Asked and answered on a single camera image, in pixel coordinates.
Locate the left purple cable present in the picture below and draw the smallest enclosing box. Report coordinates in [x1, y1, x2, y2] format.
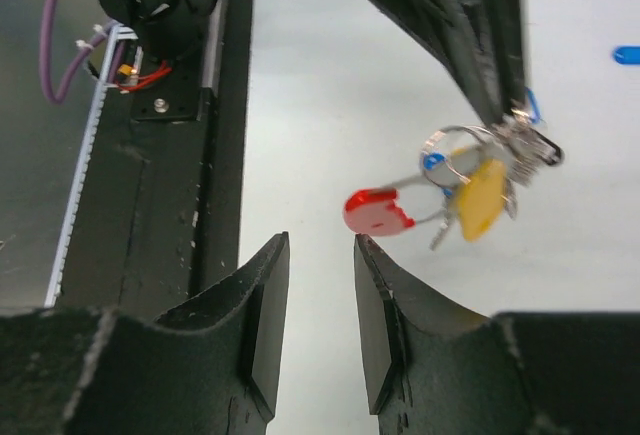
[38, 0, 126, 105]

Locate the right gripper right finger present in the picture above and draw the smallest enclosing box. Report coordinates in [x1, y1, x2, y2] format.
[354, 235, 639, 434]

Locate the blue frame tag key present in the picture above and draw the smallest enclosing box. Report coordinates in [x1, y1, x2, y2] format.
[525, 87, 543, 125]

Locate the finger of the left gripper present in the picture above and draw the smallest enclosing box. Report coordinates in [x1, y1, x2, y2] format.
[368, 0, 502, 126]
[482, 0, 526, 114]

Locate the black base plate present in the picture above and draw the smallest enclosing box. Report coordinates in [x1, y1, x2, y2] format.
[53, 0, 254, 319]

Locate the red handled keyring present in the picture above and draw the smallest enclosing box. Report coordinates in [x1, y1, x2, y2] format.
[342, 124, 564, 237]

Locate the yellow tag key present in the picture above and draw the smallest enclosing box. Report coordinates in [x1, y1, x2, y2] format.
[430, 159, 517, 250]

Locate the solid blue tag key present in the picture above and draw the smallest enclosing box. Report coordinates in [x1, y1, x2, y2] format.
[612, 45, 640, 66]

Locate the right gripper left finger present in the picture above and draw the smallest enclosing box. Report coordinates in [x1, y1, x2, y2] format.
[1, 232, 290, 434]

